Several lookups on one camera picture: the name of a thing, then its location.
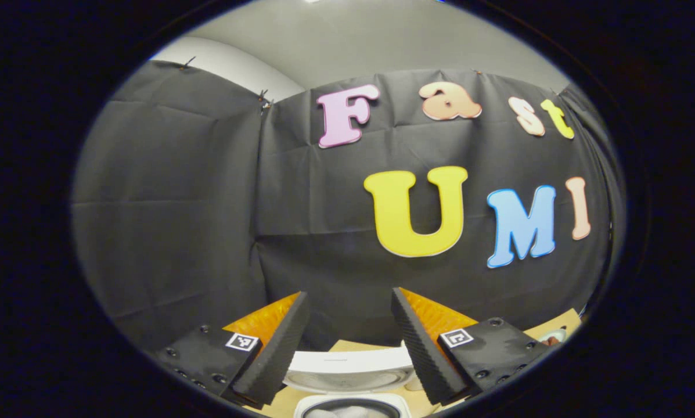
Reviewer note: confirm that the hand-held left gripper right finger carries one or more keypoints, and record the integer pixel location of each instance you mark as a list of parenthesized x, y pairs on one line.
[(422, 354)]

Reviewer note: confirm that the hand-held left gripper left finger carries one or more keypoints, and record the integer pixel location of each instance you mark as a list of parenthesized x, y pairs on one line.
[(277, 354)]

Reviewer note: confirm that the white rice cooker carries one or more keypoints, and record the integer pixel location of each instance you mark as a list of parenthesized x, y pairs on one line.
[(347, 363)]

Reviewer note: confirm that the reddish meat piece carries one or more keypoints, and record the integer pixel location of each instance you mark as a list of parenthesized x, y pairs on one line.
[(550, 341)]

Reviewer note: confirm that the light green plate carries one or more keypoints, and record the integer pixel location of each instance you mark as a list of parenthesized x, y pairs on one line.
[(556, 332)]

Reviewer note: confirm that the black backdrop cloth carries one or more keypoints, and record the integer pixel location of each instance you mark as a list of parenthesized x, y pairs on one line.
[(208, 203)]

